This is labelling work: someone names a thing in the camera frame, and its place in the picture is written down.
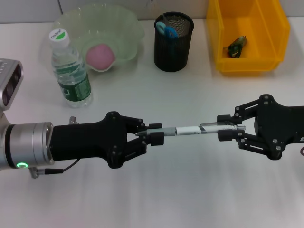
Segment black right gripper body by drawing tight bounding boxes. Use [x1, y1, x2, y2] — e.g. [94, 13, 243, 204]
[253, 94, 304, 160]

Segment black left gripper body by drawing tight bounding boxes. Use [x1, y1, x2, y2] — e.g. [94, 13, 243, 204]
[49, 111, 129, 170]

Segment clear grey pen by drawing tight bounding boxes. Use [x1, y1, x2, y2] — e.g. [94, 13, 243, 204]
[135, 122, 247, 138]

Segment clear green-label water bottle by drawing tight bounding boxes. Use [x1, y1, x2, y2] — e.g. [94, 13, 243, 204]
[48, 28, 93, 109]

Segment green plastic wrapper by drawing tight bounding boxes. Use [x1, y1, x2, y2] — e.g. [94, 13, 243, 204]
[222, 35, 249, 58]

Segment pink peach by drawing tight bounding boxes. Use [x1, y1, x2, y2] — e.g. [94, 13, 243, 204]
[85, 43, 116, 71]

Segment blue capped scissors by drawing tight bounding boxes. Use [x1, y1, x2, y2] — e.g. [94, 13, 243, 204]
[155, 20, 179, 39]

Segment black mesh pen holder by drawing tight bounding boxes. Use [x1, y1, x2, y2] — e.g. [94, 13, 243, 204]
[153, 12, 195, 73]

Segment translucent green fruit plate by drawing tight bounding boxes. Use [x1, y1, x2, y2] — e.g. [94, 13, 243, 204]
[39, 2, 145, 80]

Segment yellow plastic bin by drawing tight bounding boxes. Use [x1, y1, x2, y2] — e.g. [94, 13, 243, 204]
[206, 0, 291, 76]

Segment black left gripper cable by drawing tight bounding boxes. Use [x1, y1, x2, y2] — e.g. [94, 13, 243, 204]
[29, 158, 81, 179]

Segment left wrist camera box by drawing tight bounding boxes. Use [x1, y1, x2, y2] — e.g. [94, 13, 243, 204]
[0, 58, 25, 111]

